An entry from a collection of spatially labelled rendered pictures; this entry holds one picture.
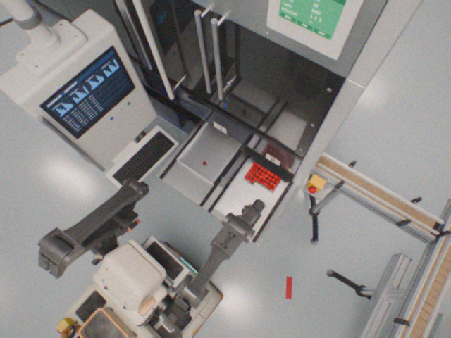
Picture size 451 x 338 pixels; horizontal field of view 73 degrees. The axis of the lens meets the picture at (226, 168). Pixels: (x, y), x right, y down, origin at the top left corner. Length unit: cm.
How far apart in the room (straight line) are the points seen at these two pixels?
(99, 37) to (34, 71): 29
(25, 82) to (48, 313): 193
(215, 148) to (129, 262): 87
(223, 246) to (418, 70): 300
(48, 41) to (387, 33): 114
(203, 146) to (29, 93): 89
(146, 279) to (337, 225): 183
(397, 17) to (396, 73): 275
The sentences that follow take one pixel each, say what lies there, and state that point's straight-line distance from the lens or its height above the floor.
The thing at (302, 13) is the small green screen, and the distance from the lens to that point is 83.
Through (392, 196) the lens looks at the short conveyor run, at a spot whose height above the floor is 93.
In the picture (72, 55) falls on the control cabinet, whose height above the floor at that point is 155.
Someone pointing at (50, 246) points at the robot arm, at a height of 162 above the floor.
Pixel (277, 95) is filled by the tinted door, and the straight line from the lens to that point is 115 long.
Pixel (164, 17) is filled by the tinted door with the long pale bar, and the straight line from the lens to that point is 128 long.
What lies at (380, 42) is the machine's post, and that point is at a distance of 81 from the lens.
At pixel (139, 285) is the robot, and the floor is 138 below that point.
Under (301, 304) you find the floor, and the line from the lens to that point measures 255.
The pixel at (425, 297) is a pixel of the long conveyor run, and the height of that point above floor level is 97.
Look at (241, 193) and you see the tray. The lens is 168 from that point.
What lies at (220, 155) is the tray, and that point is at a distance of 176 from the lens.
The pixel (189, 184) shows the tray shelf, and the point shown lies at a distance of 172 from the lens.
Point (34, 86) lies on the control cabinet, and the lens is 141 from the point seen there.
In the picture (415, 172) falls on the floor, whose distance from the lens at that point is 306.
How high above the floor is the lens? 250
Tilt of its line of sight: 70 degrees down
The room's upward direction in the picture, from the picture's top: 6 degrees counter-clockwise
